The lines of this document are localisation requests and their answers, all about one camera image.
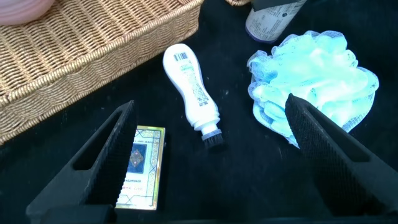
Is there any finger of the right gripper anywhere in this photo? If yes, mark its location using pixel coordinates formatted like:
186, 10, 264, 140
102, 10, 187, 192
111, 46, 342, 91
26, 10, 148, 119
251, 0, 299, 12

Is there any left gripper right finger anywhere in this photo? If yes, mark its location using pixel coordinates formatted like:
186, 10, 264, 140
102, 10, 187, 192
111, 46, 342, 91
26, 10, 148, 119
284, 93, 398, 218

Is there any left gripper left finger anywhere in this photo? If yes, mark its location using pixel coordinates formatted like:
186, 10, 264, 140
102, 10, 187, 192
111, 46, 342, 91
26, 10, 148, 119
25, 100, 138, 219

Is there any purple garbage bag roll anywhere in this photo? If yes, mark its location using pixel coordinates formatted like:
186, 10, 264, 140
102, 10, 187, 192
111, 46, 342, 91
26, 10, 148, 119
244, 0, 307, 44

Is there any gold framed card deck box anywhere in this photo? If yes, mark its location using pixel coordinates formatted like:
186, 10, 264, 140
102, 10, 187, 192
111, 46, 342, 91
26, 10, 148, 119
115, 124, 167, 212

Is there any light blue bath loofah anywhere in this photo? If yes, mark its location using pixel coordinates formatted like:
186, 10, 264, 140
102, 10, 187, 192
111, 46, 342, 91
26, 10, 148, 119
246, 29, 381, 149

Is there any white bottle with brush tip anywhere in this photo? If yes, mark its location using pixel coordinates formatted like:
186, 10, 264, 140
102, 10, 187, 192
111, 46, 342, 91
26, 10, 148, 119
162, 43, 225, 152

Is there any pink bowl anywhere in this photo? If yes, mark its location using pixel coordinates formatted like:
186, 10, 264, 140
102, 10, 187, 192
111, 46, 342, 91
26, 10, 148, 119
0, 0, 56, 27

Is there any wicker basket with brown handles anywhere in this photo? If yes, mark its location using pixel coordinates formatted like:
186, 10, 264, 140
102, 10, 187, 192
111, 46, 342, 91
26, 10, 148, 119
224, 0, 251, 7
0, 0, 205, 146

